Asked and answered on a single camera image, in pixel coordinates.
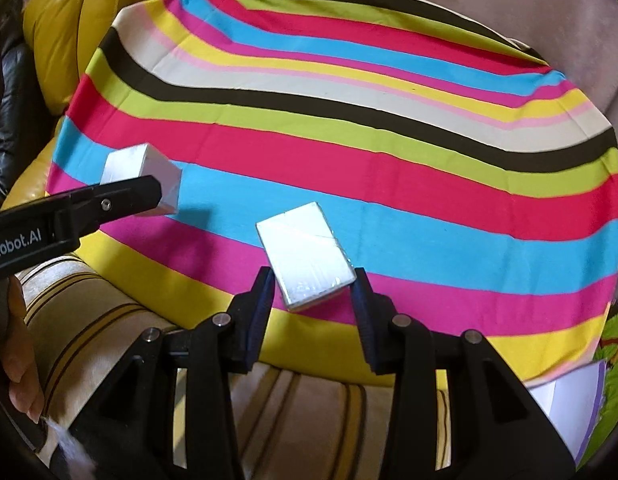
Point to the person's left hand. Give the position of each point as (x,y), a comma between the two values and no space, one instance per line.
(19,375)

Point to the beige striped velvet cushion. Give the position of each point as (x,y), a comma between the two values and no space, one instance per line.
(114,320)

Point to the purple white cardboard box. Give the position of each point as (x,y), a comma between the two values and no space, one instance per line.
(564,400)

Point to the black glossy garment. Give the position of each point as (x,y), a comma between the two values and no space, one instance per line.
(14,100)

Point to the rainbow striped cloth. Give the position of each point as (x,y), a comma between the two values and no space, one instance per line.
(364,135)

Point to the small white box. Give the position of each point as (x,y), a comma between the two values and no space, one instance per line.
(304,250)
(154,165)

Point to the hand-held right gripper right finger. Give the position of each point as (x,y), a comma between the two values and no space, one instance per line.
(366,325)

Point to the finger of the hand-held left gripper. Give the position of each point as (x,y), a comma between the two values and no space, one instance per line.
(119,200)

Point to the yellow leather cushion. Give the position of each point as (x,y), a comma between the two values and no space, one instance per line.
(54,10)

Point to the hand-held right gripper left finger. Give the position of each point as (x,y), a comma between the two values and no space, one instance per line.
(259,320)

